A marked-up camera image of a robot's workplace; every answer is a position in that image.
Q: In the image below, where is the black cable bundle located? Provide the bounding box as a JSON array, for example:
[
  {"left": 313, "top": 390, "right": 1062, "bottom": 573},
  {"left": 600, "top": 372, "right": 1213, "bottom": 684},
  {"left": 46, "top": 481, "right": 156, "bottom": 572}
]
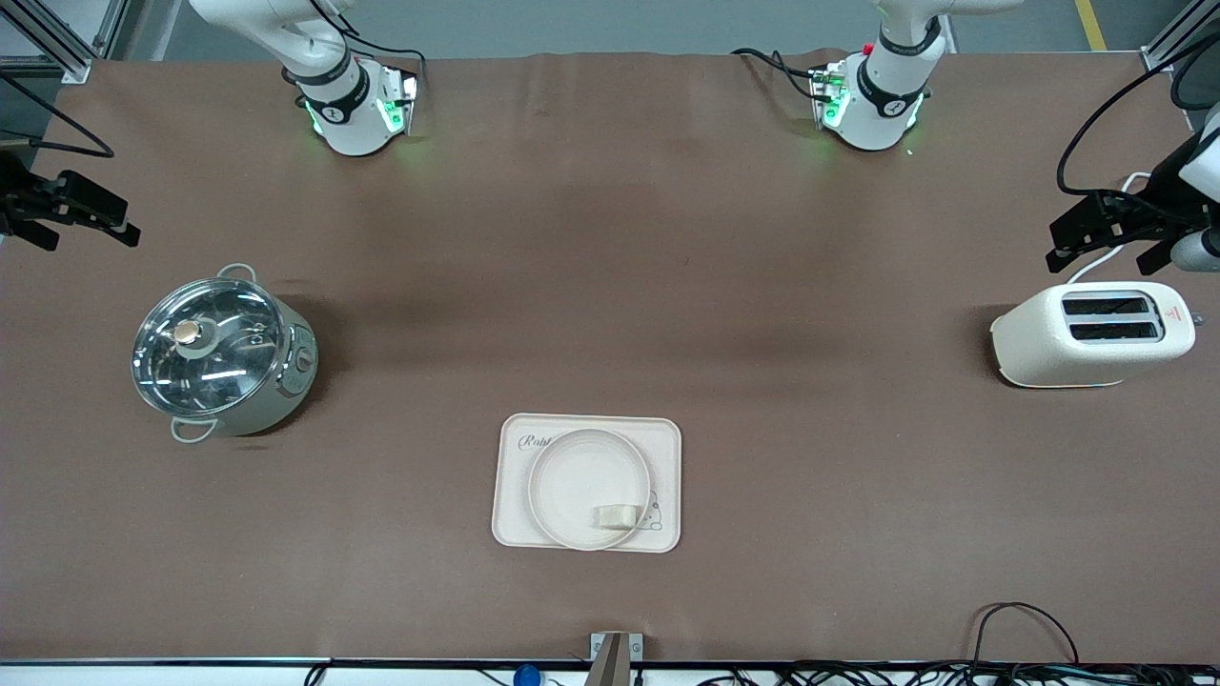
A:
[{"left": 696, "top": 660, "right": 1220, "bottom": 686}]

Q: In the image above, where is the black arm base cable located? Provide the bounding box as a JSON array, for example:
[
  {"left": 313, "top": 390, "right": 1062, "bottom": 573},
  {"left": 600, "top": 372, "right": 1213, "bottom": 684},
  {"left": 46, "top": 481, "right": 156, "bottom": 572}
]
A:
[
  {"left": 319, "top": 0, "right": 426, "bottom": 70},
  {"left": 732, "top": 48, "right": 823, "bottom": 98}
]

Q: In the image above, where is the cream round plate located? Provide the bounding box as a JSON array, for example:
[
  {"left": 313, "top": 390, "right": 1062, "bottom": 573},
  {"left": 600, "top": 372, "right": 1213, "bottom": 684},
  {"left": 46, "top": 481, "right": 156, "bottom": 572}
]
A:
[{"left": 527, "top": 429, "right": 653, "bottom": 552}]

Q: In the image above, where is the black looped cable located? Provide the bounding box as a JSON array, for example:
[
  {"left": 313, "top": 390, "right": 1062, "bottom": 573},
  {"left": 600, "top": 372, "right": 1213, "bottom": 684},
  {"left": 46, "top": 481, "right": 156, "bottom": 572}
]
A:
[{"left": 970, "top": 602, "right": 1080, "bottom": 668}]

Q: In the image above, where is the cream two-slot toaster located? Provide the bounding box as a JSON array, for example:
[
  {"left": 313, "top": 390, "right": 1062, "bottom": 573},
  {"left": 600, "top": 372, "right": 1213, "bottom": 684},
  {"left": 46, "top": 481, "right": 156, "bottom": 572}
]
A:
[{"left": 989, "top": 281, "right": 1204, "bottom": 389}]

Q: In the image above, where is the steel pot with glass lid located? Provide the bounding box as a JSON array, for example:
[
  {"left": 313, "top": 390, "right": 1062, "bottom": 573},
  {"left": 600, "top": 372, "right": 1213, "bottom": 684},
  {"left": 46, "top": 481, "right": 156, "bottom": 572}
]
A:
[{"left": 132, "top": 264, "right": 318, "bottom": 444}]

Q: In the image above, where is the glass pot lid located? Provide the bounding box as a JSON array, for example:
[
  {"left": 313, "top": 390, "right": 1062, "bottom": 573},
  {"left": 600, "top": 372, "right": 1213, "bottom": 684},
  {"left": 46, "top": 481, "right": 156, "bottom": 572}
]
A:
[{"left": 132, "top": 278, "right": 287, "bottom": 417}]

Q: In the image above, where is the brown table mat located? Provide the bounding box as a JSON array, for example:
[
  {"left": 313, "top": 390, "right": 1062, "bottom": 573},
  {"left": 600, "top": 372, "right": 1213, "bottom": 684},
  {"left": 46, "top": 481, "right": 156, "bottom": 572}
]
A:
[{"left": 0, "top": 50, "right": 1220, "bottom": 664}]

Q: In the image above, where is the white toaster power cable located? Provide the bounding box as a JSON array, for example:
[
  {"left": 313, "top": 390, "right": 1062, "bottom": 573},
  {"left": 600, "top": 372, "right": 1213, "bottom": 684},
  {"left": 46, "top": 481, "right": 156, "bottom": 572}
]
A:
[{"left": 1066, "top": 171, "right": 1154, "bottom": 285}]

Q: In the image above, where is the grey arm base connector plate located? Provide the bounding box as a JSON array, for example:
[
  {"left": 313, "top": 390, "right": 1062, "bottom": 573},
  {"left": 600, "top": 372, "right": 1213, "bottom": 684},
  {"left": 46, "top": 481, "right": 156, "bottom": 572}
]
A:
[
  {"left": 810, "top": 63, "right": 851, "bottom": 131},
  {"left": 376, "top": 63, "right": 421, "bottom": 136}
]

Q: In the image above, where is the cream rabbit print tray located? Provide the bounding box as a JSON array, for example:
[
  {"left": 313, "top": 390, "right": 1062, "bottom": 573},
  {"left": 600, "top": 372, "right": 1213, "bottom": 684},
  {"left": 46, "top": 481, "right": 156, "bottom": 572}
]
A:
[{"left": 491, "top": 413, "right": 683, "bottom": 554}]

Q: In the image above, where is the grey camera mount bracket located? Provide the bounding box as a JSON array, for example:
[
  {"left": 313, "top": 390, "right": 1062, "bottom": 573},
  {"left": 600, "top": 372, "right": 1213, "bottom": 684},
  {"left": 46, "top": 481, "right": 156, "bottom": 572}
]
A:
[{"left": 581, "top": 632, "right": 643, "bottom": 686}]

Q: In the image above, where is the aluminium frame profile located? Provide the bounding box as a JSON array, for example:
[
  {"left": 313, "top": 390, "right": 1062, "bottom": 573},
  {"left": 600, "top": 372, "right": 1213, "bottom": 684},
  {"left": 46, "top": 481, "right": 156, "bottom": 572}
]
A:
[
  {"left": 1142, "top": 0, "right": 1220, "bottom": 73},
  {"left": 0, "top": 0, "right": 130, "bottom": 85}
]

